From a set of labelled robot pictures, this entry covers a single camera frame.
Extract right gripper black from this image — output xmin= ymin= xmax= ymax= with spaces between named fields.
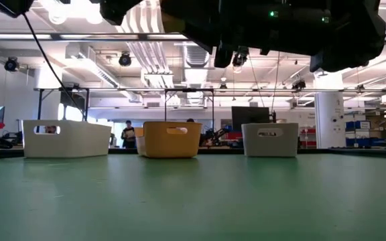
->
xmin=161 ymin=0 xmax=314 ymax=69

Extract large black monitor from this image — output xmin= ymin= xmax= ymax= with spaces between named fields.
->
xmin=231 ymin=106 xmax=272 ymax=133

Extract orange plastic bin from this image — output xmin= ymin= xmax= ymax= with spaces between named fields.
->
xmin=134 ymin=120 xmax=203 ymax=159

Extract white plastic bin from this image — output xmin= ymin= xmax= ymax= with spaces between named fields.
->
xmin=21 ymin=119 xmax=113 ymax=159

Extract grey plastic bin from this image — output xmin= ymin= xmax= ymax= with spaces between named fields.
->
xmin=241 ymin=123 xmax=300 ymax=158

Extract red storage bins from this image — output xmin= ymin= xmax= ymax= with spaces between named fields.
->
xmin=299 ymin=127 xmax=317 ymax=146

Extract white round column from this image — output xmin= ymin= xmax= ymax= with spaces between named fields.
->
xmin=314 ymin=73 xmax=346 ymax=149

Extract green table mat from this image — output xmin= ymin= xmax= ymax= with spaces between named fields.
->
xmin=0 ymin=153 xmax=386 ymax=241

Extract blue storage bins shelf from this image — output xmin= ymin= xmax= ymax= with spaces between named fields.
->
xmin=345 ymin=120 xmax=386 ymax=147

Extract silver ceiling duct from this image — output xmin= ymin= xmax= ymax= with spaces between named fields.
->
xmin=181 ymin=43 xmax=214 ymax=105

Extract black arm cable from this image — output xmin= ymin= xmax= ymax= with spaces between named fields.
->
xmin=22 ymin=12 xmax=84 ymax=112

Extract black metal rig frame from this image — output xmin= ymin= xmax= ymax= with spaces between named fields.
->
xmin=34 ymin=86 xmax=90 ymax=123

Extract black table frame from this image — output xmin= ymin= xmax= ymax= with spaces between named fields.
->
xmin=0 ymin=147 xmax=386 ymax=160

